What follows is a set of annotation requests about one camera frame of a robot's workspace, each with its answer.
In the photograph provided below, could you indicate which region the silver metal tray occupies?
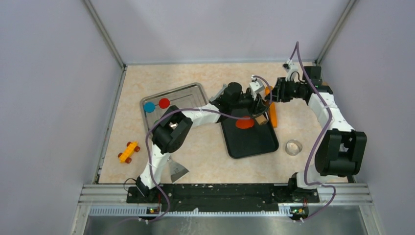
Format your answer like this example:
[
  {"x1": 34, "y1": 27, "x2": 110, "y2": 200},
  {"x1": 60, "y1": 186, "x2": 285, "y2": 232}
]
[{"x1": 140, "y1": 82, "x2": 208, "y2": 130}]

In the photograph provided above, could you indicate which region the orange-red dough piece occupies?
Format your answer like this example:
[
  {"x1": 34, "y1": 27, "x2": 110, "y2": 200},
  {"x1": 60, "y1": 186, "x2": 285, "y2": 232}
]
[{"x1": 235, "y1": 116, "x2": 255, "y2": 130}]

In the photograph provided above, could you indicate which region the wooden handled metal scraper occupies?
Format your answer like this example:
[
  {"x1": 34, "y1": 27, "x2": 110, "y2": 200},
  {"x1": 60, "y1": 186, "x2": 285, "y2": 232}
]
[{"x1": 168, "y1": 159, "x2": 189, "y2": 183}]

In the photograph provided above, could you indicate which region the orange toy carrot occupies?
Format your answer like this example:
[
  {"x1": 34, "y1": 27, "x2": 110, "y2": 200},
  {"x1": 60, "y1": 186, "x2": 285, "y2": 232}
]
[{"x1": 268, "y1": 102, "x2": 277, "y2": 128}]

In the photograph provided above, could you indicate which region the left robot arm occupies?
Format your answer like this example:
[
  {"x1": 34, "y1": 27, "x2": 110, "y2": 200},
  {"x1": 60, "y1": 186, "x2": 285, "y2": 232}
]
[{"x1": 136, "y1": 75, "x2": 272, "y2": 202}]

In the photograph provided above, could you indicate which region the blue dough disc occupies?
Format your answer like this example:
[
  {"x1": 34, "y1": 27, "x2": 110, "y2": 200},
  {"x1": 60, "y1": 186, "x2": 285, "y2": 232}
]
[{"x1": 143, "y1": 102, "x2": 156, "y2": 113}]

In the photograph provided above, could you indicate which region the grey toy block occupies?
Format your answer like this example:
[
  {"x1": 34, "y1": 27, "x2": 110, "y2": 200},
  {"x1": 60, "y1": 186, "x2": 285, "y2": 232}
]
[{"x1": 209, "y1": 84, "x2": 227, "y2": 102}]

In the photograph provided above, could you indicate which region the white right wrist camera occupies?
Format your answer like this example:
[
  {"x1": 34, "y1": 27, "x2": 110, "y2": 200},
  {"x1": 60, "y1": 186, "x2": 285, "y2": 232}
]
[{"x1": 282, "y1": 59, "x2": 300, "y2": 81}]

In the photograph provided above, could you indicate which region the red dough disc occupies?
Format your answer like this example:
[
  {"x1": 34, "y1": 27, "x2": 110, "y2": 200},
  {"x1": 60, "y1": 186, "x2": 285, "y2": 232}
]
[{"x1": 159, "y1": 98, "x2": 170, "y2": 109}]

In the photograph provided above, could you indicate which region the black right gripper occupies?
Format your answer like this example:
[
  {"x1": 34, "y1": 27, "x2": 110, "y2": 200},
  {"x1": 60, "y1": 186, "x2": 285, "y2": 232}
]
[{"x1": 264, "y1": 77, "x2": 305, "y2": 103}]

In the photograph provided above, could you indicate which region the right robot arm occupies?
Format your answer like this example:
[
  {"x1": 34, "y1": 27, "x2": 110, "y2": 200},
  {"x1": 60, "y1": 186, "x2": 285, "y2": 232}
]
[{"x1": 272, "y1": 62, "x2": 367, "y2": 202}]

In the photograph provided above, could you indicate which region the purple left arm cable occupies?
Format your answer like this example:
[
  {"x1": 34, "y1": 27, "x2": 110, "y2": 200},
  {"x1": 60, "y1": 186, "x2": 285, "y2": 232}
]
[{"x1": 144, "y1": 75, "x2": 274, "y2": 224}]

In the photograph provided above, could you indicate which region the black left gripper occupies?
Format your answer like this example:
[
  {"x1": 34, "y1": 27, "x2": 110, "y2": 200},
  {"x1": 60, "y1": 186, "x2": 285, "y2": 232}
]
[{"x1": 230, "y1": 91, "x2": 268, "y2": 115}]

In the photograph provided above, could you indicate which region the yellow toy car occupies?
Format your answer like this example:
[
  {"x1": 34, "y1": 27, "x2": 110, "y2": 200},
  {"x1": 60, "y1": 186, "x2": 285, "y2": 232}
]
[{"x1": 118, "y1": 141, "x2": 140, "y2": 164}]

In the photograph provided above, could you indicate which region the black baking tray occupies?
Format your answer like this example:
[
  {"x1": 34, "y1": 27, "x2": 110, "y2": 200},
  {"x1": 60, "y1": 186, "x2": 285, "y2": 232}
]
[{"x1": 221, "y1": 118, "x2": 279, "y2": 159}]

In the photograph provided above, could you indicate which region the wooden dough roller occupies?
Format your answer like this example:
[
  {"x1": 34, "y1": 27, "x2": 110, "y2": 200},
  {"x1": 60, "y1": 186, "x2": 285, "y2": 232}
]
[{"x1": 253, "y1": 101, "x2": 270, "y2": 125}]

